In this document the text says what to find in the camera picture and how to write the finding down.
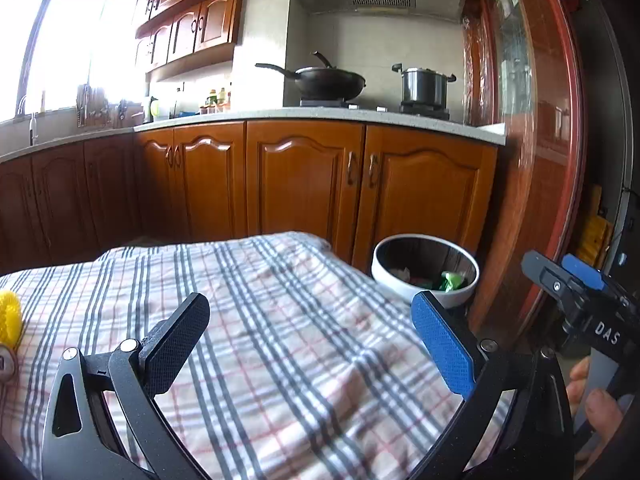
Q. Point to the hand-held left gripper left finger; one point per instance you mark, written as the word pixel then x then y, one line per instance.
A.
pixel 175 345

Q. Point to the metal sink faucet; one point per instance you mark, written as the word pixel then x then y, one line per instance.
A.
pixel 33 130

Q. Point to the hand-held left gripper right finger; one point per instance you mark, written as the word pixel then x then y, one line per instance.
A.
pixel 442 345

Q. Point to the row of condiment bottles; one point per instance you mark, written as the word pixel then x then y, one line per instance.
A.
pixel 217 102

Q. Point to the light stone countertop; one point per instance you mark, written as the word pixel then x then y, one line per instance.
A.
pixel 300 114

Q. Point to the wooden kitchen base cabinet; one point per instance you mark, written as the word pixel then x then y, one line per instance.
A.
pixel 300 185

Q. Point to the white round waste bin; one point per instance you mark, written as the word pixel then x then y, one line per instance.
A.
pixel 395 286

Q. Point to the yellow mesh scrubber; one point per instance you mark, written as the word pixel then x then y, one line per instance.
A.
pixel 9 315

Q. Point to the kitchen window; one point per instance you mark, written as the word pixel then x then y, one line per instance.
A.
pixel 70 50

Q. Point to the lime green drink pouch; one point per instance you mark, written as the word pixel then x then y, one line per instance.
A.
pixel 452 281

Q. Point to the wooden wall cabinets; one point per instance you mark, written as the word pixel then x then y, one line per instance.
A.
pixel 215 15

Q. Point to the black wok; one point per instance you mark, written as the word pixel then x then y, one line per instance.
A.
pixel 330 85

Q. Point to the person's right hand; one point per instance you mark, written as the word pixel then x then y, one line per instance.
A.
pixel 605 417

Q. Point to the steel cooking pot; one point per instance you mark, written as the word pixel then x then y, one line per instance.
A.
pixel 425 87

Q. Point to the red wooden glass door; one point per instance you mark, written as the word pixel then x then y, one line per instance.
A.
pixel 515 185

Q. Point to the small metal object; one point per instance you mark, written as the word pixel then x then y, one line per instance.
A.
pixel 6 362

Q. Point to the plaid checked cloth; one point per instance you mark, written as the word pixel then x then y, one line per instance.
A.
pixel 300 360

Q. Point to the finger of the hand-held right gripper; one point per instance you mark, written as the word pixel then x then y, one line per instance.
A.
pixel 585 271
pixel 555 282

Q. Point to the yellow board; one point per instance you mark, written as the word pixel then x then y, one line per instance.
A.
pixel 595 240

